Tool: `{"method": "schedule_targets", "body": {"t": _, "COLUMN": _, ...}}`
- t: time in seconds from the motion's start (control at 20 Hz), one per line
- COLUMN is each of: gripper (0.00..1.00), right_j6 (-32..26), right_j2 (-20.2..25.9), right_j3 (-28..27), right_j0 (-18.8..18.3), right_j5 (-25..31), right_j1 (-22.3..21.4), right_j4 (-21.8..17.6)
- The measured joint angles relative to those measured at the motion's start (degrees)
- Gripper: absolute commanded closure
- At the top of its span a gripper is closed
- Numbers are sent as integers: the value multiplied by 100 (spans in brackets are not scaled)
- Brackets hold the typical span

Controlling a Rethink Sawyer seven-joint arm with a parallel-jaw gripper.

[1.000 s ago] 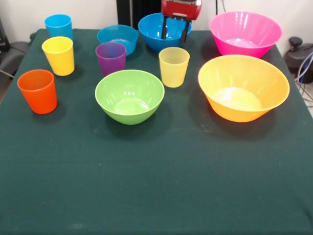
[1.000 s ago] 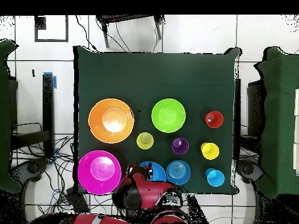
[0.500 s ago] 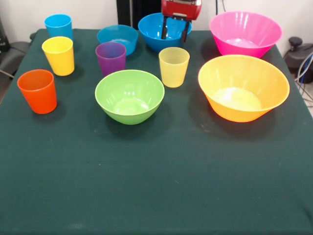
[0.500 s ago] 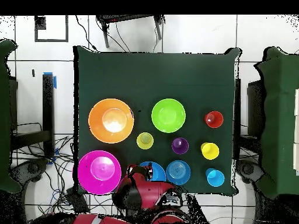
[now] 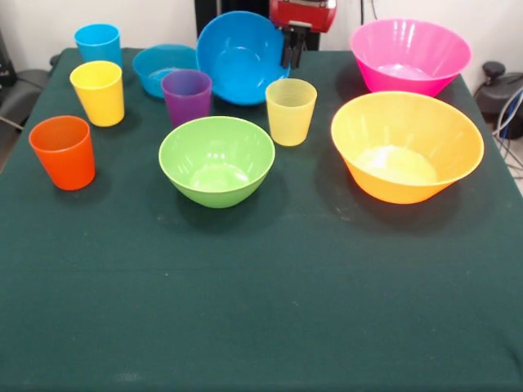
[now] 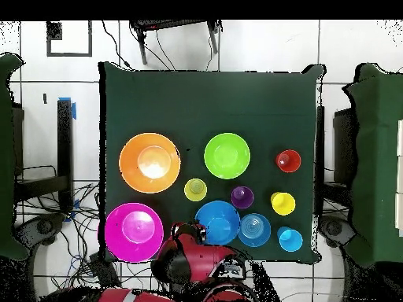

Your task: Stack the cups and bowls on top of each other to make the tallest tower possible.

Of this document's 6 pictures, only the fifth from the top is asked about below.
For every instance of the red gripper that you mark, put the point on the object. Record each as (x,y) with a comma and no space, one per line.
(304,12)

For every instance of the large blue bowl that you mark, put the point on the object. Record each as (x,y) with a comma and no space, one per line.
(241,53)

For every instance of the pink bowl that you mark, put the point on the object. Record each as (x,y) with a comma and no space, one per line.
(408,45)

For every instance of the pale translucent yellow cup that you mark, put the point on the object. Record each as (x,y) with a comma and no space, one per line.
(290,118)

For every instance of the purple cup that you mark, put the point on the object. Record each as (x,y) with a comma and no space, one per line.
(188,102)

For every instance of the green bowl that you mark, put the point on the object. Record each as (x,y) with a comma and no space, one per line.
(216,151)

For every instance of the orange bowl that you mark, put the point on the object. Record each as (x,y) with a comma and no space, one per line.
(408,122)

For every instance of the small blue bowl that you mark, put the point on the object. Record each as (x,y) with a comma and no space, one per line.
(151,65)

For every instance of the blue cup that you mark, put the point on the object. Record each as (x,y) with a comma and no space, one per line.
(98,45)

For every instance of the dark green tablecloth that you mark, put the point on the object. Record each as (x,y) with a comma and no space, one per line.
(245,286)

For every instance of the red cup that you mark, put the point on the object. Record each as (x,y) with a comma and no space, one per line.
(65,159)

